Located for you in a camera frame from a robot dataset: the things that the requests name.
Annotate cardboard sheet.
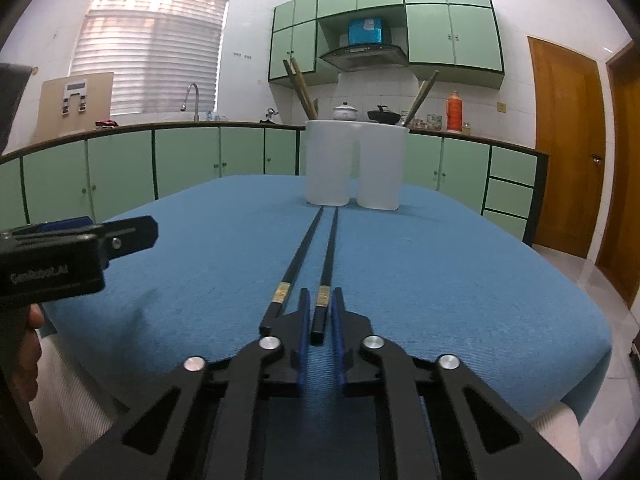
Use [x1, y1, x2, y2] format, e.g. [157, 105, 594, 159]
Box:
[36, 72, 115, 136]

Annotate blue tablecloth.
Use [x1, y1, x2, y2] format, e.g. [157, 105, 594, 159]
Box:
[42, 174, 613, 423]

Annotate white two-compartment utensil holder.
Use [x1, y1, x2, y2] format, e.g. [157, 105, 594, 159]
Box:
[305, 119, 411, 211]

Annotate green upper kitchen cabinets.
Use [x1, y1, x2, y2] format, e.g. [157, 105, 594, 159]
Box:
[268, 0, 506, 92]

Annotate black wok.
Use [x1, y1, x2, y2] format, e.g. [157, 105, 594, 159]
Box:
[367, 105, 402, 125]

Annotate blue box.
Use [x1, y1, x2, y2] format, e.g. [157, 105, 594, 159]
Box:
[347, 17, 392, 47]

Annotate wooden utensil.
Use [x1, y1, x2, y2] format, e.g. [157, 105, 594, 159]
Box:
[290, 57, 319, 117]
[282, 59, 312, 120]
[402, 70, 440, 128]

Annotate green kitchen cabinets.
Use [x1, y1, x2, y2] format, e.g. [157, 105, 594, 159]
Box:
[0, 122, 550, 246]
[268, 0, 506, 92]

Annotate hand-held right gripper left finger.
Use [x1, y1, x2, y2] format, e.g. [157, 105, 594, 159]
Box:
[60, 287, 312, 480]

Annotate person's left hand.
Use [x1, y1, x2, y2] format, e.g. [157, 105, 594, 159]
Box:
[7, 304, 47, 403]

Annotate white ribbed cloth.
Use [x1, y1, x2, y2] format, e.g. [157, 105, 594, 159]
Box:
[37, 332, 581, 466]

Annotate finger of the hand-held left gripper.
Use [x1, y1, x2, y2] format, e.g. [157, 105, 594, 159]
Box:
[95, 216, 160, 261]
[10, 216, 97, 236]

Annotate curved metal faucet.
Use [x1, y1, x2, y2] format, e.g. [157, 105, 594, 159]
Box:
[181, 83, 201, 122]

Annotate green lower kitchen cabinets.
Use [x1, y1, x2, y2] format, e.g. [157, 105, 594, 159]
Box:
[0, 122, 550, 246]

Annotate black chopstick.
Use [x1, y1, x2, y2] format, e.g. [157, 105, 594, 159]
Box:
[310, 207, 341, 346]
[259, 206, 326, 337]

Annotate wooden door with handle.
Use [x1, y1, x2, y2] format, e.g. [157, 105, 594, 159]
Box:
[527, 36, 607, 260]

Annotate range hood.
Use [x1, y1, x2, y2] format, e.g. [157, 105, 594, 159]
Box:
[319, 44, 408, 72]

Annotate window blinds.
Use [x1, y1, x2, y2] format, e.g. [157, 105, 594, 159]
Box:
[70, 0, 232, 116]

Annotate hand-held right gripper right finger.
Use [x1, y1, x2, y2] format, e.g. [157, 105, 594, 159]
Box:
[331, 287, 583, 480]

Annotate orange thermos bottle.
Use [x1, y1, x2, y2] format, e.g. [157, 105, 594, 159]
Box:
[446, 91, 463, 133]

